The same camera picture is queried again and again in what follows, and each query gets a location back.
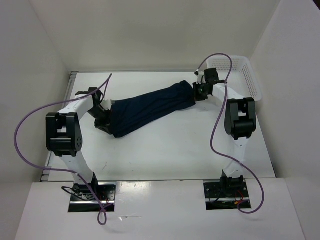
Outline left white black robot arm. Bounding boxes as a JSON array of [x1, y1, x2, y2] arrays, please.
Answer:
[[45, 87, 111, 200]]

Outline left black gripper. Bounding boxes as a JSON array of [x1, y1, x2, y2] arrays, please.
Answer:
[[87, 106, 112, 135]]

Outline white perforated plastic basket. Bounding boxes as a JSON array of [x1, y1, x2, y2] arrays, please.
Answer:
[[205, 55, 262, 102]]

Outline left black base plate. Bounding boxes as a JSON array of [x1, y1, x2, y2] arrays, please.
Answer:
[[62, 182, 116, 213]]

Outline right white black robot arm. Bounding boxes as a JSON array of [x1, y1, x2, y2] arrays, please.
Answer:
[[193, 68, 257, 197]]

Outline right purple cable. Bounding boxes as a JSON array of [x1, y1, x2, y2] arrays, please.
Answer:
[[196, 52, 266, 215]]

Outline purple cable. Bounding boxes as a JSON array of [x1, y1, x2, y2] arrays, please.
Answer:
[[14, 73, 113, 226], [196, 52, 266, 215]]

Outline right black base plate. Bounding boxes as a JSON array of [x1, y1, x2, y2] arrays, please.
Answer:
[[203, 180, 252, 211]]

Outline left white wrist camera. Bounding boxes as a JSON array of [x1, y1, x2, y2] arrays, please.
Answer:
[[100, 99, 116, 110]]

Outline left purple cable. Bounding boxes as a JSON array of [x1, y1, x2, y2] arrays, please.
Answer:
[[14, 73, 113, 226]]

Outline navy blue shorts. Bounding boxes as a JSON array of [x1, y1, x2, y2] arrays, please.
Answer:
[[108, 80, 196, 138]]

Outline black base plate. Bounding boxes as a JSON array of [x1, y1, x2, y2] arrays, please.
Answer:
[[62, 182, 116, 213], [203, 180, 252, 211]]

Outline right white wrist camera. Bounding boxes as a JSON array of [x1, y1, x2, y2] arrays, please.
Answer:
[[194, 69, 206, 85]]

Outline aluminium table edge rail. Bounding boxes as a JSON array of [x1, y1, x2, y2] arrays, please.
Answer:
[[40, 71, 78, 181]]

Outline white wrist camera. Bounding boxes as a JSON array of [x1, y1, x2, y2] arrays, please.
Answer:
[[100, 99, 116, 110], [194, 69, 206, 85]]

